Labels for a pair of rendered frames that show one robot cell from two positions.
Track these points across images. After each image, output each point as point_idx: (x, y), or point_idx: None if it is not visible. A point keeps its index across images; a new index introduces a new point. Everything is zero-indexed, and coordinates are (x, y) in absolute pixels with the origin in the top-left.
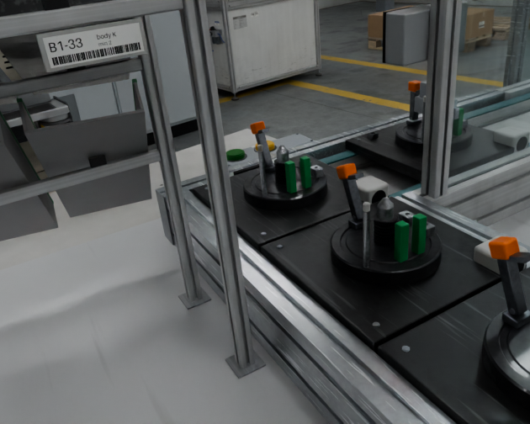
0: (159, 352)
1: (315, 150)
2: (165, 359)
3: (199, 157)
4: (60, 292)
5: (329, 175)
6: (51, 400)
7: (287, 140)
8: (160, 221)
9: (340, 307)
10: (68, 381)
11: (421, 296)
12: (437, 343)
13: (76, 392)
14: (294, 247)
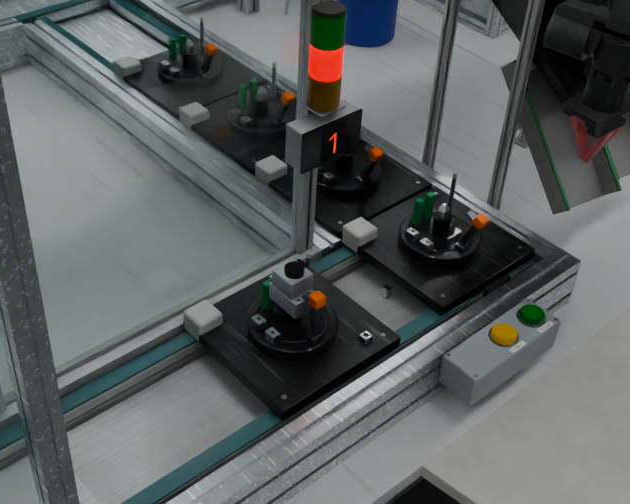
0: (483, 199)
1: (434, 329)
2: (476, 195)
3: None
4: (606, 239)
5: (402, 263)
6: (527, 174)
7: (482, 356)
8: (593, 324)
9: (366, 144)
10: (527, 183)
11: None
12: None
13: (516, 178)
14: (406, 181)
